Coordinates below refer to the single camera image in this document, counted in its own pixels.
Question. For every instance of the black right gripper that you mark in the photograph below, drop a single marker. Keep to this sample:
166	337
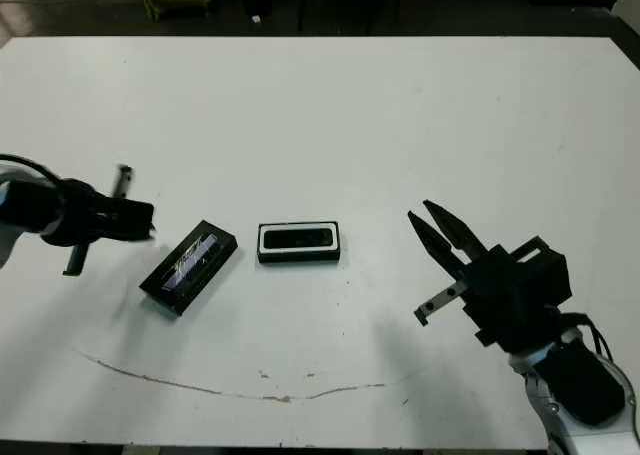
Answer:
505	305

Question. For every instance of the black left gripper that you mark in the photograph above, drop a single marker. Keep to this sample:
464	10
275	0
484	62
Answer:
85	220

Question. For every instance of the black printed box lid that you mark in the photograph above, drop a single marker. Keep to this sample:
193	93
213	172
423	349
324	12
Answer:
190	270

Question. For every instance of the black slim camera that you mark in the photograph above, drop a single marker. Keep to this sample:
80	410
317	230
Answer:
300	239

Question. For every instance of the black box with white insert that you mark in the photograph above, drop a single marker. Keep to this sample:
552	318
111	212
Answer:
300	257

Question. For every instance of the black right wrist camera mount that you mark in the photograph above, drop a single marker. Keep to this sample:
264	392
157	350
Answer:
547	275

